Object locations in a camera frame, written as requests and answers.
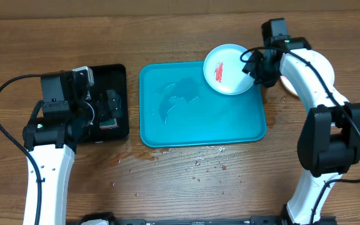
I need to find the yellow-green rimmed plate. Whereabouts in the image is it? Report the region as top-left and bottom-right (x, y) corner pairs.
(280, 76), (298, 96)

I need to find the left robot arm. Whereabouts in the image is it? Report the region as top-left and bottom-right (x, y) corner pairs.
(23, 67), (129, 224)

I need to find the white plate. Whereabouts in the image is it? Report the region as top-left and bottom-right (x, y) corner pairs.
(279, 49), (336, 91)

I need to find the green and brown sponge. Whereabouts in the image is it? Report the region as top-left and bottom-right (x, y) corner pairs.
(99, 118), (119, 129)

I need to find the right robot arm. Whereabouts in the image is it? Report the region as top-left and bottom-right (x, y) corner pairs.
(240, 18), (360, 224)

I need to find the black plastic tray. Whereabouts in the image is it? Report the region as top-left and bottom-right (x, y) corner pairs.
(66, 64), (129, 143)

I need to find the teal plastic serving tray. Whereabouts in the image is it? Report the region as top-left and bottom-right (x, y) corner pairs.
(139, 61), (267, 148)

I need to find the light blue rimmed plate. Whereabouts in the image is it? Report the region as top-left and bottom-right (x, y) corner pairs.
(203, 44), (254, 95)

